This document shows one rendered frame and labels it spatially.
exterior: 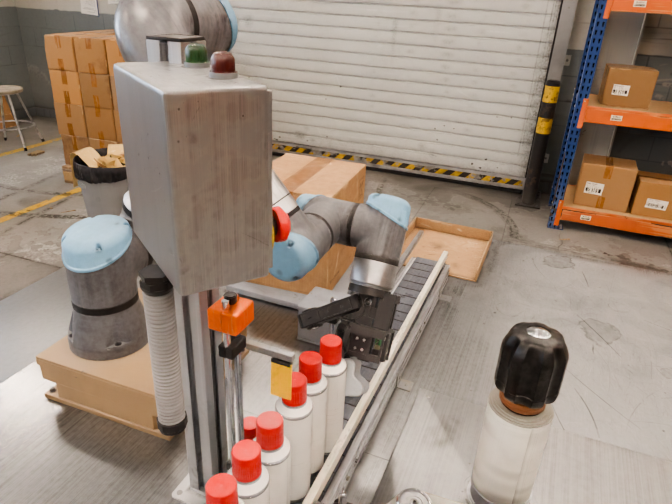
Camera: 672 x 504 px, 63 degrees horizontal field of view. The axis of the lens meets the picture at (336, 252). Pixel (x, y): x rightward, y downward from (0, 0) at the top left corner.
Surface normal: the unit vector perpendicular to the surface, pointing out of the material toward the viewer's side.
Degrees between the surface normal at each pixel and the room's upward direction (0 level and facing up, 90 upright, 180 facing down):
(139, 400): 90
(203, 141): 90
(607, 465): 0
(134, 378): 0
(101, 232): 7
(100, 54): 90
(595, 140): 90
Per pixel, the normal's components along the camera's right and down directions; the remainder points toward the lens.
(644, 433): 0.04, -0.90
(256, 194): 0.54, 0.39
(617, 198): -0.40, 0.39
